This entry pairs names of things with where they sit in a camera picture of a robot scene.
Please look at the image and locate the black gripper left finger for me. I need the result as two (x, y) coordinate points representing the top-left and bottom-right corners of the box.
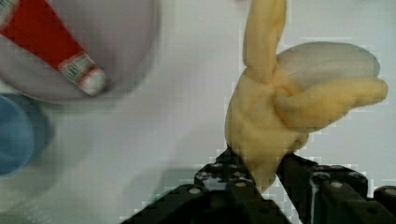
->
(121, 148), (291, 224)

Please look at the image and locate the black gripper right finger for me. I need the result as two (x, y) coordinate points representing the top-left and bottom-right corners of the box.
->
(276, 154), (396, 224)

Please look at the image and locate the yellow plush banana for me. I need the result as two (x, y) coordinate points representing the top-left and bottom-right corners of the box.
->
(225, 0), (388, 191)

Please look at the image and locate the lilac round plate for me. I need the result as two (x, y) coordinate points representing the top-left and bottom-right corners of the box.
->
(1, 0), (157, 104)

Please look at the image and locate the blue bowl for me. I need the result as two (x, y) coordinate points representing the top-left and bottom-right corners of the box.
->
(0, 93), (52, 177)

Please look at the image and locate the red ketchup bottle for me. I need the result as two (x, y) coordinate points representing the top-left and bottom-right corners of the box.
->
(0, 0), (107, 95)

